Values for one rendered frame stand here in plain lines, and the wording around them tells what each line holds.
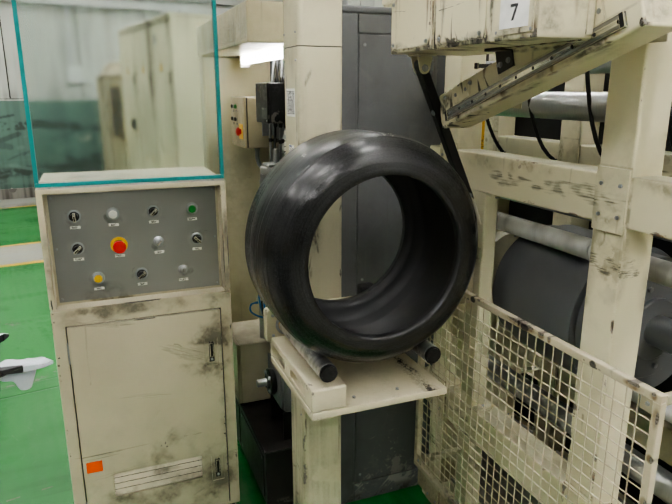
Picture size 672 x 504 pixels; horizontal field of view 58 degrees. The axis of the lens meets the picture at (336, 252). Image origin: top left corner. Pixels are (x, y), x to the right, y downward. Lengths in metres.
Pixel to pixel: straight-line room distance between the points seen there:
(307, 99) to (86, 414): 1.22
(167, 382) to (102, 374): 0.21
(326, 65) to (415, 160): 0.44
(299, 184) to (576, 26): 0.63
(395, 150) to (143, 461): 1.40
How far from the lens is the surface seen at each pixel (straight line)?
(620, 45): 1.35
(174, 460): 2.29
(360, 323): 1.71
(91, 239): 2.03
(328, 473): 2.08
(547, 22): 1.27
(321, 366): 1.46
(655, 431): 1.33
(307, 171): 1.34
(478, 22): 1.41
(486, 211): 1.93
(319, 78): 1.70
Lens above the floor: 1.54
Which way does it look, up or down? 15 degrees down
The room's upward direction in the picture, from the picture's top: straight up
